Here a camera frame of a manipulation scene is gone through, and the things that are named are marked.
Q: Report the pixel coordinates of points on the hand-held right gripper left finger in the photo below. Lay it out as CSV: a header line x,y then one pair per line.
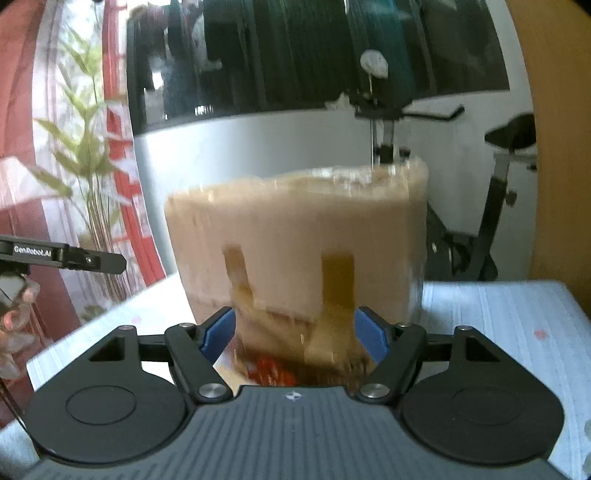
x,y
220,334

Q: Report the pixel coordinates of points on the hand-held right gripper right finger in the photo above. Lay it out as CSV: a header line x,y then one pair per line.
x,y
371,332

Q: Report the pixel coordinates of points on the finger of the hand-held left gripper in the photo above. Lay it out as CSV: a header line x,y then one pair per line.
x,y
99,262

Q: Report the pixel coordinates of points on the cardboard box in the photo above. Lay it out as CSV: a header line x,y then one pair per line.
x,y
272,332

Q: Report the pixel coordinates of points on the white red snack packet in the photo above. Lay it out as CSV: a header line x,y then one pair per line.
x,y
272,371

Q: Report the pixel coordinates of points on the person's left hand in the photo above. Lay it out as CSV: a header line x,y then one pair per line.
x,y
18,318

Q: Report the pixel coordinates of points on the bamboo print curtain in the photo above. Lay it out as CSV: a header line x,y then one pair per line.
x,y
83,152

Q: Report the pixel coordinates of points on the blue checked tablecloth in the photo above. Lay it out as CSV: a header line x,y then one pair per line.
x,y
485,304

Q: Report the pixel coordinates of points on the clear plastic bag liner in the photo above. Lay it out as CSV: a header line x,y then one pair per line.
x,y
286,230

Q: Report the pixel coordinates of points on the black exercise bike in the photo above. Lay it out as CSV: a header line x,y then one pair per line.
x,y
489,221

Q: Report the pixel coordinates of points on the white crumpled cloth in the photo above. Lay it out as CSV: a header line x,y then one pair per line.
x,y
340,102

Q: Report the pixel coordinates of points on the wooden panel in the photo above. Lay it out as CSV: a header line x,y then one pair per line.
x,y
563,184

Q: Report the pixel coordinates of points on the white plastic bag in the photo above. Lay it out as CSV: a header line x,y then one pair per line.
x,y
374,63

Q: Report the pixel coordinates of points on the dark window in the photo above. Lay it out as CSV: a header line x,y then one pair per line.
x,y
300,55

